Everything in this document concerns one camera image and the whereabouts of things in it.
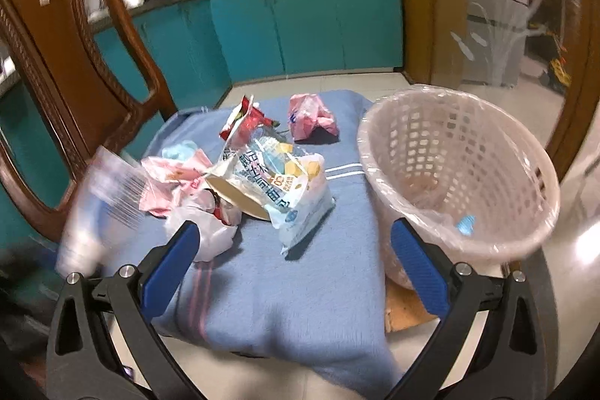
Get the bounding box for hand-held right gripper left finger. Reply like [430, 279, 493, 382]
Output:
[46, 219, 207, 400]

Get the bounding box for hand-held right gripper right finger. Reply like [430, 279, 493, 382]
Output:
[379, 217, 558, 400]

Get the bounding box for white plastic bag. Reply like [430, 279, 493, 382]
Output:
[164, 194, 242, 262]

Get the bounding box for pink wrapper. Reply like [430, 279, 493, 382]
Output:
[139, 147, 214, 218]

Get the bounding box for brown paper bowl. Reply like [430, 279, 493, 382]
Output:
[205, 175, 273, 223]

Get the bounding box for white packet with barcode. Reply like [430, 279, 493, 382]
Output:
[55, 147, 147, 281]

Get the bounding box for small light blue wrapper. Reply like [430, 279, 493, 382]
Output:
[162, 140, 200, 160]

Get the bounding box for pale pink plastic basket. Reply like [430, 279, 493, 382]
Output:
[356, 85, 561, 288]

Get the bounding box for large light blue snack packet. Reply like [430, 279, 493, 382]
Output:
[206, 135, 336, 260]

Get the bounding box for red snack wrapper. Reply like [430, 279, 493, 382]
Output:
[219, 95, 282, 148]

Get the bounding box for pink cloth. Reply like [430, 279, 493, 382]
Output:
[287, 93, 339, 143]

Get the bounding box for small blue scrap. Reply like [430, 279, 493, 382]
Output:
[454, 215, 476, 237]

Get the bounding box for blue striped blanket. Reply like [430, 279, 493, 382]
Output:
[100, 90, 408, 400]

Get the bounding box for carved wooden chair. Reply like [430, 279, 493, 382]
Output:
[0, 0, 178, 241]

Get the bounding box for yellow toy vehicle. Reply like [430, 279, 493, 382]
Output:
[539, 32, 575, 94]

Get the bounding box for teal kitchen cabinets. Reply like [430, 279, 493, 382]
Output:
[0, 0, 405, 241]

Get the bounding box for etched glass door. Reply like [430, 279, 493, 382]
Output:
[429, 0, 592, 176]

